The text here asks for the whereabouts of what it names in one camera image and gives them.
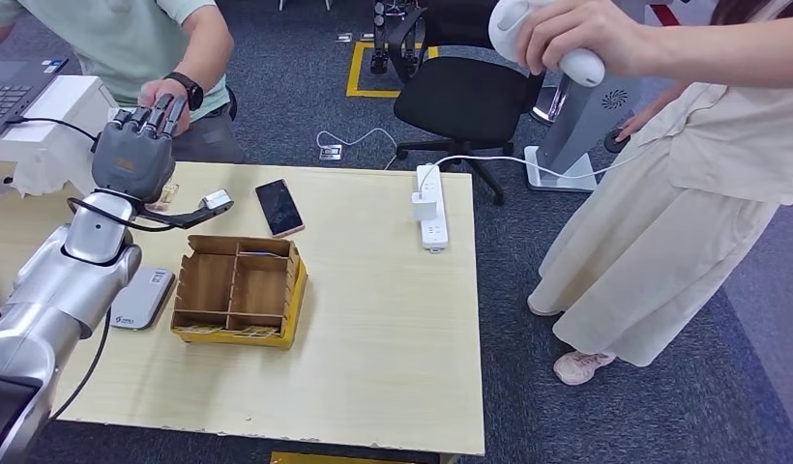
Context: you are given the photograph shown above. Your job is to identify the white plug charger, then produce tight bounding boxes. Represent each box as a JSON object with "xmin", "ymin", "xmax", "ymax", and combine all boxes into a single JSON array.
[{"xmin": 411, "ymin": 189, "xmax": 440, "ymax": 223}]

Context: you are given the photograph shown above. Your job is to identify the black wristwatch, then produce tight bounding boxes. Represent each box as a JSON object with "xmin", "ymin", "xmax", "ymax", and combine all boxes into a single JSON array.
[{"xmin": 163, "ymin": 72, "xmax": 206, "ymax": 112}]

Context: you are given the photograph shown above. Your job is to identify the wooden divider box yellow base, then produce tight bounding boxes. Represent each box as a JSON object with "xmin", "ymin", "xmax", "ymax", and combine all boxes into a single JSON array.
[{"xmin": 170, "ymin": 234, "xmax": 309, "ymax": 351}]

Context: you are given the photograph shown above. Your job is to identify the white charger cable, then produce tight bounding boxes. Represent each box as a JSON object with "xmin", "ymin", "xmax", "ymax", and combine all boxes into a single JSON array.
[{"xmin": 419, "ymin": 143, "xmax": 634, "ymax": 193}]

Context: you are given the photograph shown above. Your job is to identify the crumpled white tissue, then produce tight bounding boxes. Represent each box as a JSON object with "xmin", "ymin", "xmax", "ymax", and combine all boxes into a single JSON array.
[{"xmin": 11, "ymin": 155, "xmax": 70, "ymax": 198}]

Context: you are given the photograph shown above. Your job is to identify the white floor cable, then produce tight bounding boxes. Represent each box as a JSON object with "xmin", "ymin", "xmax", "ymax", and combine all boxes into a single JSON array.
[{"xmin": 314, "ymin": 126, "xmax": 399, "ymax": 172}]

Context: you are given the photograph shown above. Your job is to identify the black office chair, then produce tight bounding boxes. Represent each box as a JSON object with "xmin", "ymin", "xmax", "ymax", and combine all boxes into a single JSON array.
[{"xmin": 386, "ymin": 0, "xmax": 555, "ymax": 208}]

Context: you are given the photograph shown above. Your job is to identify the black robot legs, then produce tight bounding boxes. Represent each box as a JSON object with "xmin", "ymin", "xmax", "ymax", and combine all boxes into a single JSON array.
[{"xmin": 368, "ymin": 0, "xmax": 424, "ymax": 76}]

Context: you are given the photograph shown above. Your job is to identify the yellow floor tape square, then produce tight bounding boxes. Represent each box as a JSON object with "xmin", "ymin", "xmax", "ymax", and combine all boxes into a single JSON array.
[{"xmin": 344, "ymin": 40, "xmax": 439, "ymax": 100}]

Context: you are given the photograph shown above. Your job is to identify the white power strip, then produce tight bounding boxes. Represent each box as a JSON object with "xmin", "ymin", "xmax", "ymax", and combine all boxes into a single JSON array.
[{"xmin": 415, "ymin": 163, "xmax": 451, "ymax": 255}]

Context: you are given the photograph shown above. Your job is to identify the person's right hand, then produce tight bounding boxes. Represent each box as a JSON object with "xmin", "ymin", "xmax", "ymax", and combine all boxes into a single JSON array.
[{"xmin": 617, "ymin": 108, "xmax": 658, "ymax": 143}]

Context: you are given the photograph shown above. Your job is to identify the white desk riser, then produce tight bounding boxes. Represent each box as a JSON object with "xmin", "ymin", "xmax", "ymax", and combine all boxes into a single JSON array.
[{"xmin": 0, "ymin": 74, "xmax": 120, "ymax": 200}]

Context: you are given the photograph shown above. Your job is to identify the black phone pink case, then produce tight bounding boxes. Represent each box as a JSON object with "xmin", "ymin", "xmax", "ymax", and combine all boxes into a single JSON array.
[{"xmin": 254, "ymin": 178, "xmax": 307, "ymax": 241}]

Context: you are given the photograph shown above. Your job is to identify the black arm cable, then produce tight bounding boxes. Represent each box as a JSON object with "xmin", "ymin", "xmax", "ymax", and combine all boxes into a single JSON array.
[{"xmin": 48, "ymin": 195, "xmax": 180, "ymax": 424}]

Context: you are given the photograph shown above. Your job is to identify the white handheld controller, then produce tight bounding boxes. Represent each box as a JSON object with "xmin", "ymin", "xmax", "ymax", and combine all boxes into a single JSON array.
[{"xmin": 487, "ymin": 0, "xmax": 606, "ymax": 89}]

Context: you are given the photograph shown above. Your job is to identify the black adapter cable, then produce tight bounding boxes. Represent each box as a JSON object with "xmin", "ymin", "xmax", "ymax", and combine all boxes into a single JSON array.
[{"xmin": 4, "ymin": 115, "xmax": 100, "ymax": 143}]

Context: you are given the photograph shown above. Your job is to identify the person's left hand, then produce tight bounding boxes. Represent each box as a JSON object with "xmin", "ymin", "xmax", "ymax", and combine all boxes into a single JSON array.
[
  {"xmin": 137, "ymin": 77, "xmax": 192, "ymax": 135},
  {"xmin": 514, "ymin": 0, "xmax": 661, "ymax": 78}
]

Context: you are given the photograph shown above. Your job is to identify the person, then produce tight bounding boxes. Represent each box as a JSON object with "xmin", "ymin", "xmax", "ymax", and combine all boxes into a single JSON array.
[
  {"xmin": 0, "ymin": 0, "xmax": 248, "ymax": 164},
  {"xmin": 526, "ymin": 0, "xmax": 793, "ymax": 388}
]

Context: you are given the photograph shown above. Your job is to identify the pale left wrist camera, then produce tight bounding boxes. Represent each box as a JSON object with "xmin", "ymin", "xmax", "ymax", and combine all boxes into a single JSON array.
[{"xmin": 198, "ymin": 188, "xmax": 235, "ymax": 213}]

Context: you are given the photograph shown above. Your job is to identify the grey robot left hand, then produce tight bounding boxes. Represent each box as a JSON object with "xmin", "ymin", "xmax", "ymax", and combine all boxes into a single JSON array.
[{"xmin": 90, "ymin": 93, "xmax": 190, "ymax": 205}]

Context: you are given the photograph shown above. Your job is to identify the dark grey laptop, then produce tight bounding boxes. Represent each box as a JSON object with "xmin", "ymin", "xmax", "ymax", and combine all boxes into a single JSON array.
[{"xmin": 0, "ymin": 56, "xmax": 69, "ymax": 139}]

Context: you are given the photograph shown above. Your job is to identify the grey card reader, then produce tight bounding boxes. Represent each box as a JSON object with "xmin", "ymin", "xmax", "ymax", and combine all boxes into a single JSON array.
[{"xmin": 107, "ymin": 267, "xmax": 177, "ymax": 333}]

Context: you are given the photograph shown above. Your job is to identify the pale pink shoe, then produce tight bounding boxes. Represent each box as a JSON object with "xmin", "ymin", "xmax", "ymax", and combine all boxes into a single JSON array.
[{"xmin": 552, "ymin": 350, "xmax": 618, "ymax": 388}]

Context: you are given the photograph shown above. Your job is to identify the black camera bracket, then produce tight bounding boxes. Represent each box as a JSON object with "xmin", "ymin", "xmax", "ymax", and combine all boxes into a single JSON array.
[{"xmin": 136, "ymin": 203, "xmax": 212, "ymax": 230}]

